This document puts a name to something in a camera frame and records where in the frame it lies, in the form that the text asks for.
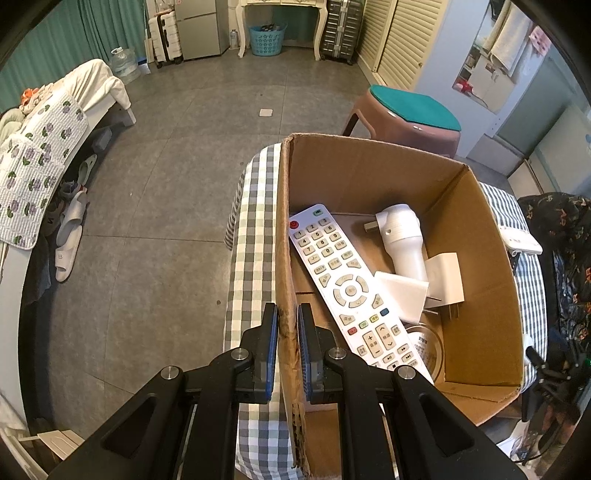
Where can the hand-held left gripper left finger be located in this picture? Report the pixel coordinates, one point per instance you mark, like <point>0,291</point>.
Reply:
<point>272,355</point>

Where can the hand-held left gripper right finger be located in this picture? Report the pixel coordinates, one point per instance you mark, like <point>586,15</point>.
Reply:
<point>304,355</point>

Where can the long white remote control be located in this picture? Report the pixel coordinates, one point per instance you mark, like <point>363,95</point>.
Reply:
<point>337,277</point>

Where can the white cube charger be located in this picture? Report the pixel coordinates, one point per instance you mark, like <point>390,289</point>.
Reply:
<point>401,295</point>

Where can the round gold tin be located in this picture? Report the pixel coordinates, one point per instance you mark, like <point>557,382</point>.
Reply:
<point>427,350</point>

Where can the white power adapter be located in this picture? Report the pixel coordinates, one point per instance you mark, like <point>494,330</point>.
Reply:
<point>445,277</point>

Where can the white cylindrical plug-in device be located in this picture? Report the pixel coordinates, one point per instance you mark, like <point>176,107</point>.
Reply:
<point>401,235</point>

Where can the brown cardboard box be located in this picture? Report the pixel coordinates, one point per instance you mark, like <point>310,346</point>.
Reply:
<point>369,175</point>

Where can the white flat rectangular device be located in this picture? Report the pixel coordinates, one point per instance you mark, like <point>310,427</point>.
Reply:
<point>524,241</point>

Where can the black patterned jacket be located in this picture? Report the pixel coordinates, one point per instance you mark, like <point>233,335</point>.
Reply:
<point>568,221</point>

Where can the white slipper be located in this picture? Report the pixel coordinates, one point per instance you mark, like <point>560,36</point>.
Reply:
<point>68,254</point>
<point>74,212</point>

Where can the mauve plastic stool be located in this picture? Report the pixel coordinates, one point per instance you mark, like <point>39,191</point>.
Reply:
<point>415,138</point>

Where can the grey green slipper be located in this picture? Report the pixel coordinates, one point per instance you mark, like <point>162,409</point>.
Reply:
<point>87,168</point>

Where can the green seat cushion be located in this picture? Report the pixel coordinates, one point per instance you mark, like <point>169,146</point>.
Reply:
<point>415,108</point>

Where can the frosted glass door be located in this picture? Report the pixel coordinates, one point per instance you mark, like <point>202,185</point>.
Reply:
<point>540,106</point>

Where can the bed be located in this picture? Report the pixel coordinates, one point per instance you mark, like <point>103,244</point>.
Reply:
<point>115,115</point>

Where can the white printed quilt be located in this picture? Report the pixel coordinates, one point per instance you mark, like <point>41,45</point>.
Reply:
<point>32,161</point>

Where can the red patterned packet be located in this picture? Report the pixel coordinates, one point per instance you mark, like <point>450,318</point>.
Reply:
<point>464,86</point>

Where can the blue plastic basket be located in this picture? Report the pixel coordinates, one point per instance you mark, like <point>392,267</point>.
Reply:
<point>268,41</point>

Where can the white bedsheet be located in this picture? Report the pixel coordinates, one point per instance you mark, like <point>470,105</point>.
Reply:
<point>99,81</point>

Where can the clear water jug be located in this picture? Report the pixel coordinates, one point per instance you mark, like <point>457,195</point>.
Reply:
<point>123,64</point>

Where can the silver ribbed suitcase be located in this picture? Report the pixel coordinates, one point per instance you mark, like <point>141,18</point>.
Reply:
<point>341,30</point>

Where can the louvered wardrobe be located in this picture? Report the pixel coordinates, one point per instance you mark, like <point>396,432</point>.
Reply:
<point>401,41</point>

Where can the silver small fridge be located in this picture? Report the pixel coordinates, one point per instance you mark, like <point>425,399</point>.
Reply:
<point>203,32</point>

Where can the white suitcase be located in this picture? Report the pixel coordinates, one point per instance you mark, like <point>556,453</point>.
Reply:
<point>164,39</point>

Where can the pink hanging towel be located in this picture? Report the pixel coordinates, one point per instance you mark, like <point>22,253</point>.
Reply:
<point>539,41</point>

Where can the beige hanging towel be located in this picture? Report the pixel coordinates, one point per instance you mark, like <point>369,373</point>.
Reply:
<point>508,37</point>

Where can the white dressing table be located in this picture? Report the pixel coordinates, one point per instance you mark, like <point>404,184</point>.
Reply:
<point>277,4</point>

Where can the orange soft toy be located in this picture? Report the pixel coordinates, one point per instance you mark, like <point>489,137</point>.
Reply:
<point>30,98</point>

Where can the green window curtain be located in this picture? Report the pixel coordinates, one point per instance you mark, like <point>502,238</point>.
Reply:
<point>69,27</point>

